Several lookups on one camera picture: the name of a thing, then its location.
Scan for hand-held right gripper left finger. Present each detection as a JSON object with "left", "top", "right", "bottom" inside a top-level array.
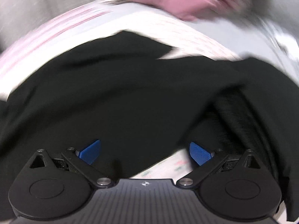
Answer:
[{"left": 30, "top": 139, "right": 115, "bottom": 189}]

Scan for grey curtain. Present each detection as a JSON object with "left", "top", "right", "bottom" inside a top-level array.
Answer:
[{"left": 0, "top": 0, "right": 106, "bottom": 52}]

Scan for white floral bed sheet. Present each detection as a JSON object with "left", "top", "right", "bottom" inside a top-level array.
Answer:
[{"left": 0, "top": 3, "right": 289, "bottom": 224}]

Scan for grey blanket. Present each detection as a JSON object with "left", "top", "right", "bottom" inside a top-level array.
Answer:
[{"left": 164, "top": 0, "right": 299, "bottom": 86}]

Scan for black pants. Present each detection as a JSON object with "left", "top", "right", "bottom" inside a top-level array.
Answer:
[{"left": 0, "top": 29, "right": 299, "bottom": 223}]

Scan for pink cloth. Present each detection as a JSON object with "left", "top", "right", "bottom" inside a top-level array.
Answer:
[{"left": 103, "top": 0, "right": 237, "bottom": 21}]

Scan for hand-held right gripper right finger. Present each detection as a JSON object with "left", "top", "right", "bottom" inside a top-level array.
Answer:
[{"left": 176, "top": 141, "right": 261, "bottom": 189}]

